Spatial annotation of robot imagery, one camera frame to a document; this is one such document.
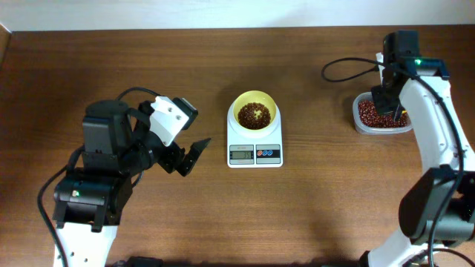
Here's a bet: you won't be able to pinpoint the clear plastic container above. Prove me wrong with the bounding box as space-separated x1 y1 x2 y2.
353 92 413 135

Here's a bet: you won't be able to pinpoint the white digital kitchen scale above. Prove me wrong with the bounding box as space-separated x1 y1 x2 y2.
226 100 284 168

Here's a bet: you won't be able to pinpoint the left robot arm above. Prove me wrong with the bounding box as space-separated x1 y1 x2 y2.
53 96 210 266

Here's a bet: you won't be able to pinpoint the right black cable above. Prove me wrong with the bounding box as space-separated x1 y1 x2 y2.
321 56 467 267

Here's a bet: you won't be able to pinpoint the red adzuki beans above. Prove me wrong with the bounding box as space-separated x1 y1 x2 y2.
358 100 409 128

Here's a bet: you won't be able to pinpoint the left black cable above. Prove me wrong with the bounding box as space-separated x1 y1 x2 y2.
36 86 164 267

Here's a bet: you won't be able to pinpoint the yellow plastic bowl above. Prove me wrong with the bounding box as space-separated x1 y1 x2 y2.
231 90 278 131

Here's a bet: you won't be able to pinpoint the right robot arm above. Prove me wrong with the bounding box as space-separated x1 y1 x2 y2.
358 30 474 266

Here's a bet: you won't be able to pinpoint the red beans in bowl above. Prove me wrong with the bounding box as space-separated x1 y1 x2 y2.
237 102 272 130

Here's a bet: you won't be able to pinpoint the black cable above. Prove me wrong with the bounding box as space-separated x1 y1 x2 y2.
321 56 467 267
36 86 164 267

